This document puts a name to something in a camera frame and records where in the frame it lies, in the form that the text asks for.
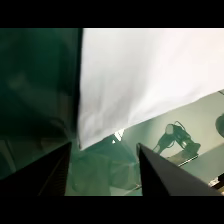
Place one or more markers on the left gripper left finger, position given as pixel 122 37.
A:
pixel 40 176

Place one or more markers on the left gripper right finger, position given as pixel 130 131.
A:
pixel 163 176

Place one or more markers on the white garment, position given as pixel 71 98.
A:
pixel 140 76

